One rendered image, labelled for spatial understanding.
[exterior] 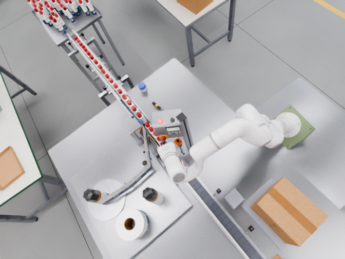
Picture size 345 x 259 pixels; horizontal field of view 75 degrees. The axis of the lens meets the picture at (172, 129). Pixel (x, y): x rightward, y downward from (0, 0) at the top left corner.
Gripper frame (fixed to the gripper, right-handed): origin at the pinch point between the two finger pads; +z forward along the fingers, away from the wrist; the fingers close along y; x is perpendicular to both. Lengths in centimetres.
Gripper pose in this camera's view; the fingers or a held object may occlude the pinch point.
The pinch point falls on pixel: (164, 143)
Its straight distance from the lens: 135.6
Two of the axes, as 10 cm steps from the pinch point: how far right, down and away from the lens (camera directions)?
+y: -9.1, 4.2, -0.4
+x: 3.3, 7.7, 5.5
